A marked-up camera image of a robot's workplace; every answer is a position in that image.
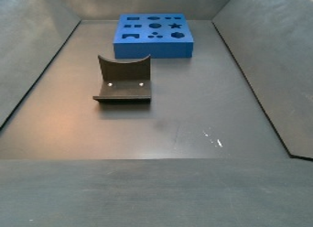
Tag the blue shape sorter block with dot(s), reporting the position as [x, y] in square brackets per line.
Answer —
[157, 35]

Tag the black curved holder stand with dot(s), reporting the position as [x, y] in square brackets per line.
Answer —
[127, 80]

